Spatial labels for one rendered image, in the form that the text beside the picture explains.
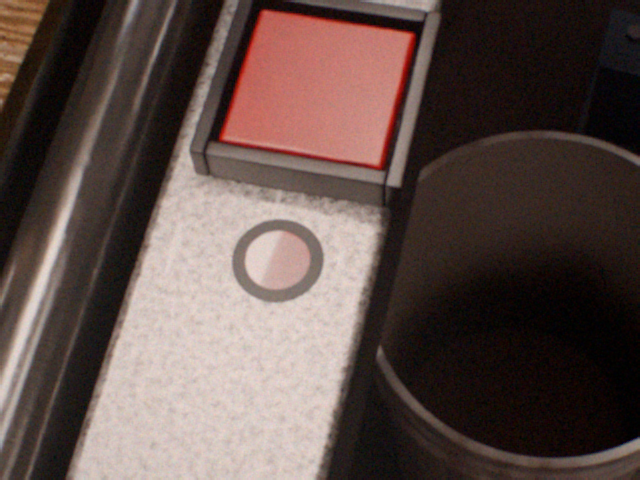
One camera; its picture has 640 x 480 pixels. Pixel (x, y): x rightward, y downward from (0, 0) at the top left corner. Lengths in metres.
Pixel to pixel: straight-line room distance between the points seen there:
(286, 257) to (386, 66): 0.08
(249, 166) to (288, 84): 0.04
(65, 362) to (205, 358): 0.05
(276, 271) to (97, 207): 0.07
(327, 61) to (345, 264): 0.08
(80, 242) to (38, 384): 0.05
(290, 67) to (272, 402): 0.12
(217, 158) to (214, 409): 0.09
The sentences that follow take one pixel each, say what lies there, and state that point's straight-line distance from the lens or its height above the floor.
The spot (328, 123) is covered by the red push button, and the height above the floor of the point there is 0.93.
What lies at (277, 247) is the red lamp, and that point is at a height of 0.92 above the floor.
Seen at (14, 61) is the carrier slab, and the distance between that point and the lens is 0.48.
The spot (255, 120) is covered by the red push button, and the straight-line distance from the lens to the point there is 0.46.
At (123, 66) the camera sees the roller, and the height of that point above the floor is 0.92.
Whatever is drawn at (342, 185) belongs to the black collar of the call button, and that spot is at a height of 0.93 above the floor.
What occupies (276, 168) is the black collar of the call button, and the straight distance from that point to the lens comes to 0.44.
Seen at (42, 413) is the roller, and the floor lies 0.91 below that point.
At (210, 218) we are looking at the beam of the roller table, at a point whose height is 0.92.
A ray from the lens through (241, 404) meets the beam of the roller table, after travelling 0.43.
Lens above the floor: 1.31
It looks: 63 degrees down
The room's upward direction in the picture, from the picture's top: 8 degrees counter-clockwise
